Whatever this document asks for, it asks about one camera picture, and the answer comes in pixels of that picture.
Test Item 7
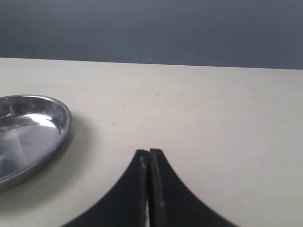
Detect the round steel tray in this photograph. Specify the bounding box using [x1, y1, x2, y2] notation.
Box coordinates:
[0, 95, 72, 191]

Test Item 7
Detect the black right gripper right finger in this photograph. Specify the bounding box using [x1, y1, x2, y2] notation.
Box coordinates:
[149, 148, 235, 227]

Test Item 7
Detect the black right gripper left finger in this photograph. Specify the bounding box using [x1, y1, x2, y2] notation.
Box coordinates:
[65, 150, 149, 227]

